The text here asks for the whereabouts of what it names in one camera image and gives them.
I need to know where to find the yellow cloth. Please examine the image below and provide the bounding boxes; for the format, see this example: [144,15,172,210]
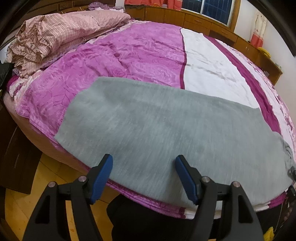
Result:
[258,47,271,59]

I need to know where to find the dark wooden headboard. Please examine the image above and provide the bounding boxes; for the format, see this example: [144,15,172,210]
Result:
[46,0,116,12]

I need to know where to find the person's dark trousers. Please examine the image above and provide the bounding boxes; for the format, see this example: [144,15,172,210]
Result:
[106,185,296,241]

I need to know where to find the pink striped blanket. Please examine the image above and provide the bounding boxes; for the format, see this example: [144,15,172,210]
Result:
[7,20,296,219]

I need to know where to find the narrow floral orange curtain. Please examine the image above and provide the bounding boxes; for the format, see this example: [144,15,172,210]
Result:
[251,11,266,49]

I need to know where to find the dark wooden nightstand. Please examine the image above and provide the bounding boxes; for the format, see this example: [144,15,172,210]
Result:
[0,90,44,195]

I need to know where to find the purple frilled pillow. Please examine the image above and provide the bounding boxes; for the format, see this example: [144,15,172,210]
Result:
[88,1,125,12]

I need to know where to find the pink ruffled pillow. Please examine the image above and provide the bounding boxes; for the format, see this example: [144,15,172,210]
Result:
[7,10,131,78]

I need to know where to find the window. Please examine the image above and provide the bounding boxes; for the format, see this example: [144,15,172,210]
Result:
[181,0,235,26]

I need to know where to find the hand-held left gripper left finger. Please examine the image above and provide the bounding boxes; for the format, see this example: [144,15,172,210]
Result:
[22,153,114,241]

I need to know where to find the grey pants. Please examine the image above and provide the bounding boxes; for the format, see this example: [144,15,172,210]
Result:
[54,76,296,207]

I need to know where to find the wide floral orange curtain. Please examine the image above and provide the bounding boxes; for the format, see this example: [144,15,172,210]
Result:
[125,0,183,8]

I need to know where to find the wooden wall cabinet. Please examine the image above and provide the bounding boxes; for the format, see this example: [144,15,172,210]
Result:
[125,5,284,85]

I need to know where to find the yellow slipper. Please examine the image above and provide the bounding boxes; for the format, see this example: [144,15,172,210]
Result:
[265,226,279,241]

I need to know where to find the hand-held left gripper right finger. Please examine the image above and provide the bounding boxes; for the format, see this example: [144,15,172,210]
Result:
[174,155,264,241]

